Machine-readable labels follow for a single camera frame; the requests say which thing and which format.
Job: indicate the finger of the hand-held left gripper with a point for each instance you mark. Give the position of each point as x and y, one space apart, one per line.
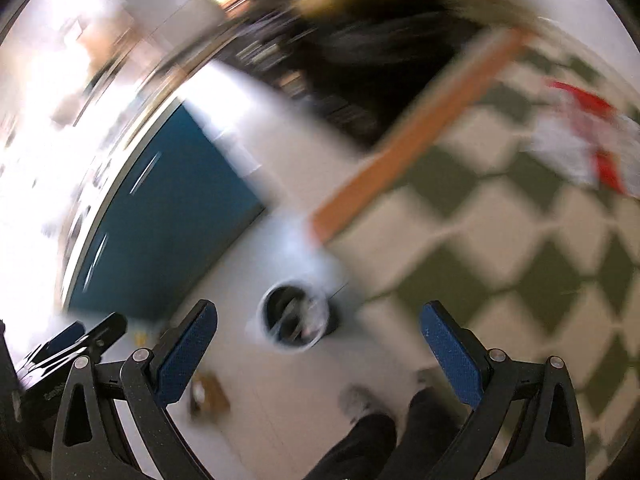
65 334
107 326

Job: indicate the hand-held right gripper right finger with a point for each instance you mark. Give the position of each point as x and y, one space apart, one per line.
450 355

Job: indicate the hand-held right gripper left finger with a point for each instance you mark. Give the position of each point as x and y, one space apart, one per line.
185 350

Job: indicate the black round trash bin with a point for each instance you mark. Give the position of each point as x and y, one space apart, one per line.
320 310

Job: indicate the grey fuzzy slipper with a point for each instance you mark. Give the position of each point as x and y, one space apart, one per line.
425 377
360 402

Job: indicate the person's dark pants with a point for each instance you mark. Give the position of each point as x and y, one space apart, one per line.
365 450

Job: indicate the blue kitchen cabinet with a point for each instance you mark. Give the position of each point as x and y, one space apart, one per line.
165 210

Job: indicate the red and white snack bag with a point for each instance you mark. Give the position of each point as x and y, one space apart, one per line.
570 135

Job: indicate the black gas stove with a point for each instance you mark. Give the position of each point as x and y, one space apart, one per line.
350 85

